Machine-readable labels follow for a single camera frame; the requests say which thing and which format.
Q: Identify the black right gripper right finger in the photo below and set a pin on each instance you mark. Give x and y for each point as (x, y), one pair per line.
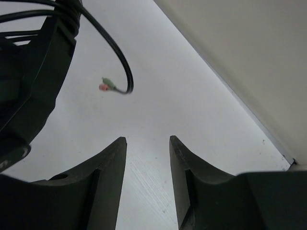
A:
(208, 198)

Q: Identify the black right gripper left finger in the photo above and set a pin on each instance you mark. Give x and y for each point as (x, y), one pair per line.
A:
(85, 197)

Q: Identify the black over-ear headphones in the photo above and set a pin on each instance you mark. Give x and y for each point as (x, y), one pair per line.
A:
(33, 67)

